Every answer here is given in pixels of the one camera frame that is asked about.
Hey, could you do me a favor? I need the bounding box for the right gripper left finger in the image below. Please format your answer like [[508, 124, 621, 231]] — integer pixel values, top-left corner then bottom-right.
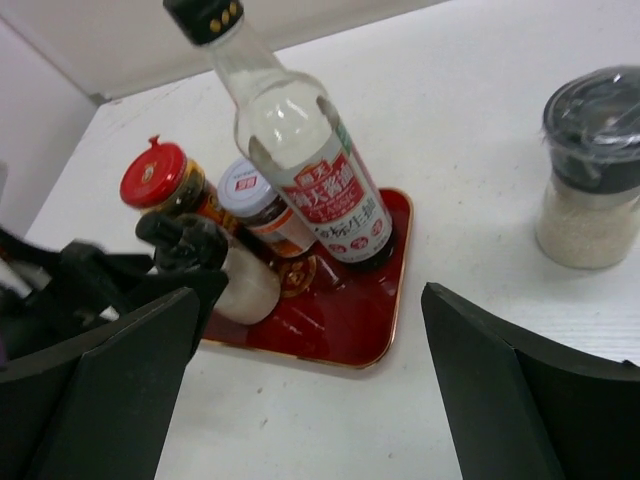
[[1, 288, 199, 479]]

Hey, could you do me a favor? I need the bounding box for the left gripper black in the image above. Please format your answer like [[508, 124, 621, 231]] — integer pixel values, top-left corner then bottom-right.
[[1, 229, 228, 360]]

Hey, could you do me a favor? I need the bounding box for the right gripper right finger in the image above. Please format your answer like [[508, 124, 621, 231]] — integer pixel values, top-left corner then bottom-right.
[[421, 283, 639, 479]]

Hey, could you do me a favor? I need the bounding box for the white bottle black pump top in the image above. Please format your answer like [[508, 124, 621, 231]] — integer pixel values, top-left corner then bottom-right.
[[135, 212, 281, 326]]

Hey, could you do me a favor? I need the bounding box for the red lid sauce jar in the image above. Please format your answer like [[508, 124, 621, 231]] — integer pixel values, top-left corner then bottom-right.
[[119, 136, 241, 235]]

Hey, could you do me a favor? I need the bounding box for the soy sauce bottle black cap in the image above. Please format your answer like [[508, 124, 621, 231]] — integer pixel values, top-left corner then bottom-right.
[[163, 0, 395, 271]]

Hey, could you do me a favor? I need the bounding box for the red lacquer tray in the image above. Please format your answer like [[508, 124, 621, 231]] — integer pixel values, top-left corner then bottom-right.
[[202, 188, 413, 369]]

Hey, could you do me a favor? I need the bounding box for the salt grinder grey lid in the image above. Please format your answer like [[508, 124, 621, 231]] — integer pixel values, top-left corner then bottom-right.
[[533, 64, 640, 271]]

